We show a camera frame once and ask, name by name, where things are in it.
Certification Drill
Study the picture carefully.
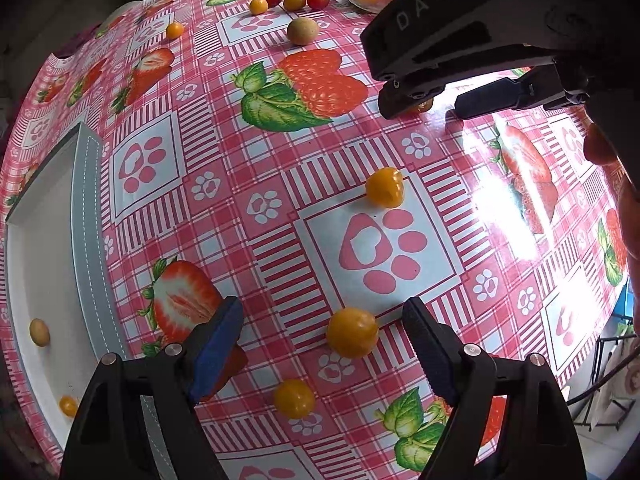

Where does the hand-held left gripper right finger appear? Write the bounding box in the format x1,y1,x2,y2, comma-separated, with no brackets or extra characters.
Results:
402,296,588,480

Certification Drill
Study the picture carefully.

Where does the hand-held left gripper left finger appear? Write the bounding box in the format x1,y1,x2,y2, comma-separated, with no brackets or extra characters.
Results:
60,296,246,480

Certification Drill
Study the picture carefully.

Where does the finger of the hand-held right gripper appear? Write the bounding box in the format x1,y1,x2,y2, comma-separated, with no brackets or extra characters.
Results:
377,66,449,121
453,65,590,121

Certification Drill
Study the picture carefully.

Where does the white and grey tray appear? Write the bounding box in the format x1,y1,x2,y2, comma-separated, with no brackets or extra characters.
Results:
4,121,177,480

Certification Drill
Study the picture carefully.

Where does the person's right hand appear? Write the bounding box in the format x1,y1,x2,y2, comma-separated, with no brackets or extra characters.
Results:
582,122,640,341

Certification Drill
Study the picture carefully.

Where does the kiwi fruit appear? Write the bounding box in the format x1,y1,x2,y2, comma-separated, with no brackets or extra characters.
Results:
286,17,319,46

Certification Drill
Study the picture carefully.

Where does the strawberry print pink tablecloth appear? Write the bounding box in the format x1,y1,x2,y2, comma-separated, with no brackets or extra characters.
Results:
0,0,632,480

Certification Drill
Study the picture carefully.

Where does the brown longan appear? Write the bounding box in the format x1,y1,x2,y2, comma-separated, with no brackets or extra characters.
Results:
28,318,51,347

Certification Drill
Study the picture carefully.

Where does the black wire rack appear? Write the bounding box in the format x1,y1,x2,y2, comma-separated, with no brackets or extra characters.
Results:
567,310,640,432

